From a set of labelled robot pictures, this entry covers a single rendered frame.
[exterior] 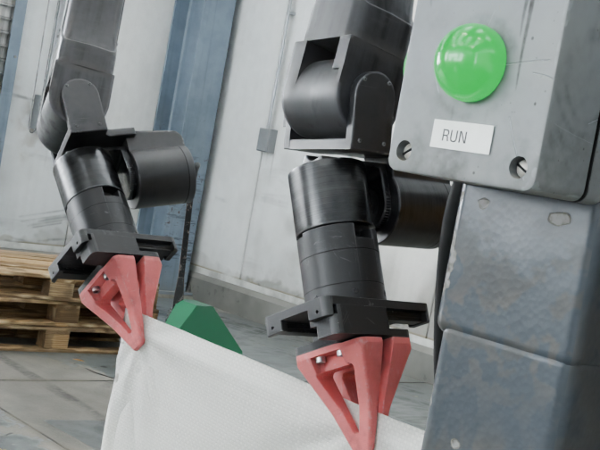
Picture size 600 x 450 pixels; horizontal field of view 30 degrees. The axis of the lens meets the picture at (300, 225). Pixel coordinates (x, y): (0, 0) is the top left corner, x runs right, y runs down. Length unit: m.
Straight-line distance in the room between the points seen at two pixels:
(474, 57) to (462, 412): 0.15
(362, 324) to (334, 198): 0.09
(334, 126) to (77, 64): 0.38
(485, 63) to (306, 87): 0.38
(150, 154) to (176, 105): 8.28
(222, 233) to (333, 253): 8.28
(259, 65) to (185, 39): 0.77
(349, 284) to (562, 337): 0.32
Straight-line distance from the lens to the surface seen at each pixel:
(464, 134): 0.43
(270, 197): 8.63
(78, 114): 1.06
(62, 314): 6.23
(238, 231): 8.88
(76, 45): 1.11
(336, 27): 0.79
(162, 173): 1.07
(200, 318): 6.16
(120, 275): 0.98
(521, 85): 0.42
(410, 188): 0.82
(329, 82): 0.77
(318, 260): 0.77
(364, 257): 0.77
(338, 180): 0.78
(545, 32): 0.42
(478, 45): 0.42
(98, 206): 1.02
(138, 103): 9.27
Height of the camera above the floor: 1.24
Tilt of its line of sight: 3 degrees down
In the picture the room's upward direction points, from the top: 10 degrees clockwise
